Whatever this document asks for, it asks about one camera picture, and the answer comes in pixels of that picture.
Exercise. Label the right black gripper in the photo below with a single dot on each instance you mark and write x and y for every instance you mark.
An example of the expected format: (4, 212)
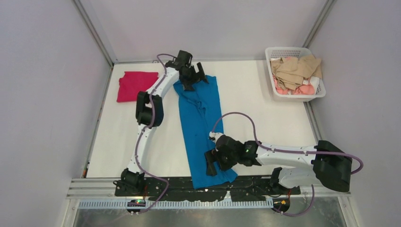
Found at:
(211, 157)

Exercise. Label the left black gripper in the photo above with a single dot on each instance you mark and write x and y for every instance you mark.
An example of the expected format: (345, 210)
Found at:
(187, 85)

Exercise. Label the blue t-shirt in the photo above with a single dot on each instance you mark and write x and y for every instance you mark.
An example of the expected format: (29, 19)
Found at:
(199, 112)

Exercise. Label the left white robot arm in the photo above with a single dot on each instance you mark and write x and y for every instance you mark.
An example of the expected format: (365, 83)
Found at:
(149, 115)

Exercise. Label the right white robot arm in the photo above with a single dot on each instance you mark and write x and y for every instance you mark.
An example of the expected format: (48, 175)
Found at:
(321, 164)

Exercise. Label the black taped mounting plate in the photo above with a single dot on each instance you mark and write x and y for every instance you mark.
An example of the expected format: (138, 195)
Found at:
(243, 188)

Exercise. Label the folded red t-shirt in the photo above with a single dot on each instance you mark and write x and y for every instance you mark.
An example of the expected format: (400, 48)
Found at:
(132, 83)

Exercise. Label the beige t-shirt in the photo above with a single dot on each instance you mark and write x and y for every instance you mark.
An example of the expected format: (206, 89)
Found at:
(292, 72)

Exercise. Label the pink t-shirt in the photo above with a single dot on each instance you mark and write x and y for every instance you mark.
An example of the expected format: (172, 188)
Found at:
(301, 90)

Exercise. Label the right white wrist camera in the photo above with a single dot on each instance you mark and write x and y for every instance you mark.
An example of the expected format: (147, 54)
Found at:
(214, 136)

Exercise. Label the aluminium frame rail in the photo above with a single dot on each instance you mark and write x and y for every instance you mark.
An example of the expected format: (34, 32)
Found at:
(98, 193)

